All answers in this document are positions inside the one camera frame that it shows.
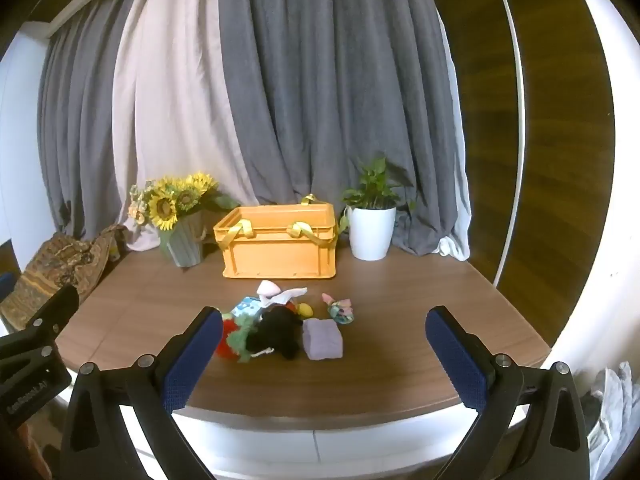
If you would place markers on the orange plastic crate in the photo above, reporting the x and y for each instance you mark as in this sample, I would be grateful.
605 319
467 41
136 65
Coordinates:
280 260

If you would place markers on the white sheer curtain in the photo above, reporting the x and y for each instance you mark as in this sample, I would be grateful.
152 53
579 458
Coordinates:
452 247

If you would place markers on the floral knotted cloth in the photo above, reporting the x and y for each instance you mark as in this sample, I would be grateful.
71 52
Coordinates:
341 311

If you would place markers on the purple sponge block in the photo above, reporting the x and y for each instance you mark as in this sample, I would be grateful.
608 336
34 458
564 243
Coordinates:
324 341

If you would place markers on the green potted plant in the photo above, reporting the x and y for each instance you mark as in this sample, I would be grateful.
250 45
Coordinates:
372 185

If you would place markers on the brown patterned cushion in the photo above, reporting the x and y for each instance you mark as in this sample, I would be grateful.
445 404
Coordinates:
55 265

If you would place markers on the pale pink curtain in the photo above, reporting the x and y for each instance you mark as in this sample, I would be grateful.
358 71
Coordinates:
170 110

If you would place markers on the narrow grey curtain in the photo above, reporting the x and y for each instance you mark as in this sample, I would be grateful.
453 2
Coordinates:
75 135

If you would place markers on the blue printed tissue packet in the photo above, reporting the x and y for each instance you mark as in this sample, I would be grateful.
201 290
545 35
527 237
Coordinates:
245 306

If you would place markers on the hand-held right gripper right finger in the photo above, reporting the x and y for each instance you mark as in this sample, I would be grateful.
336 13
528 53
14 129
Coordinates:
460 360

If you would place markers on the wide grey curtain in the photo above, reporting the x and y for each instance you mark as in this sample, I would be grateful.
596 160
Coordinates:
325 85

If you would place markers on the sunflower bouquet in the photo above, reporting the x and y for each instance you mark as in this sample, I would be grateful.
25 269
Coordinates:
165 205

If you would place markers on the grey ribbed vase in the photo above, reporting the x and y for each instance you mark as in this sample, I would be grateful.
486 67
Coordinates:
185 247

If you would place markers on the white plant pot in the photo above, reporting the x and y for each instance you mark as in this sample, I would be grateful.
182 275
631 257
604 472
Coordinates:
371 235

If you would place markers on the white curved tube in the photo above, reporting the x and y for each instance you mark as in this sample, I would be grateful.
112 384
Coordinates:
521 110

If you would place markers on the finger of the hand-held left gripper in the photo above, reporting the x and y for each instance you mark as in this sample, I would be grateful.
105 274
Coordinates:
57 310

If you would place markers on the white crumpled cloth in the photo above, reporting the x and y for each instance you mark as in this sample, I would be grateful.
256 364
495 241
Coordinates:
612 410

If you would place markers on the white tissue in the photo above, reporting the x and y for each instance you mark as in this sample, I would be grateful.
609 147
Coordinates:
269 288

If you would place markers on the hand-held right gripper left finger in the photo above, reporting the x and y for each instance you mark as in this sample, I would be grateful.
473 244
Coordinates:
194 360

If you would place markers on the red plush with green leaves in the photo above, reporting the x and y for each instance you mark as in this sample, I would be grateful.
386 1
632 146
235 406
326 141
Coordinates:
226 344

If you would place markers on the black plush toy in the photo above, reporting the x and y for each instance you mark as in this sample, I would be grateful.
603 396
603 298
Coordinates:
280 330

